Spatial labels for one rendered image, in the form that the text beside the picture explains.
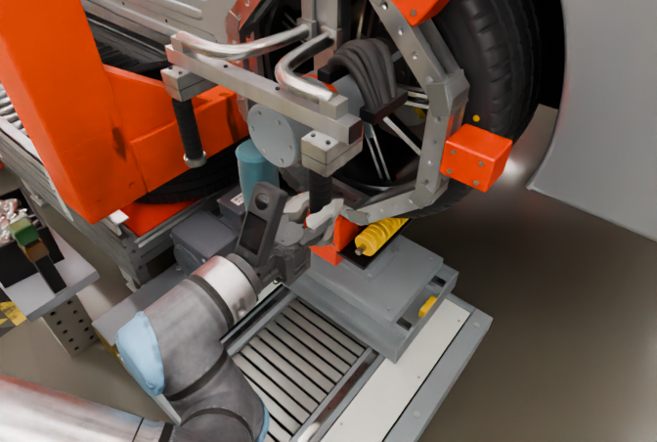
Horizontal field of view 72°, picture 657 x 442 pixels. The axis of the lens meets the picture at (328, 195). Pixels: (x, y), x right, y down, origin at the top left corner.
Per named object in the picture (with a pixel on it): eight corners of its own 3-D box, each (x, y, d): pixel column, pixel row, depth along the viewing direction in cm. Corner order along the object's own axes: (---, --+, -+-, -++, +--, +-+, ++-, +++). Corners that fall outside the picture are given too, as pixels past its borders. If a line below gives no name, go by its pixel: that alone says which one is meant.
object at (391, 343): (454, 287, 152) (459, 269, 146) (394, 366, 131) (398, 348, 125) (337, 221, 176) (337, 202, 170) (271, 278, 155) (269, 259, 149)
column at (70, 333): (101, 335, 148) (49, 248, 120) (71, 358, 142) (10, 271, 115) (85, 319, 153) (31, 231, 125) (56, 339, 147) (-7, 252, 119)
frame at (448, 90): (436, 243, 100) (496, -19, 64) (420, 261, 96) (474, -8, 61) (262, 152, 126) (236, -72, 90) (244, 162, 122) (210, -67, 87)
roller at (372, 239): (430, 202, 125) (433, 186, 121) (367, 266, 108) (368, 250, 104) (412, 193, 128) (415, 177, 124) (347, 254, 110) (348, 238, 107)
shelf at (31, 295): (101, 278, 113) (96, 270, 111) (30, 324, 103) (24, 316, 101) (22, 203, 134) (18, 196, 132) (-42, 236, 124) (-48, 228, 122)
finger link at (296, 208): (311, 204, 80) (280, 237, 74) (310, 178, 76) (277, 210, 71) (326, 210, 79) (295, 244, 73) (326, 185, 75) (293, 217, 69)
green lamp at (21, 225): (41, 237, 96) (33, 224, 93) (21, 248, 94) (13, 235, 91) (32, 229, 98) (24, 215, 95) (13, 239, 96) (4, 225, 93)
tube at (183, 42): (318, 42, 84) (317, -20, 77) (240, 79, 73) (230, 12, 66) (252, 20, 92) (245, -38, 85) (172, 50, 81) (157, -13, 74)
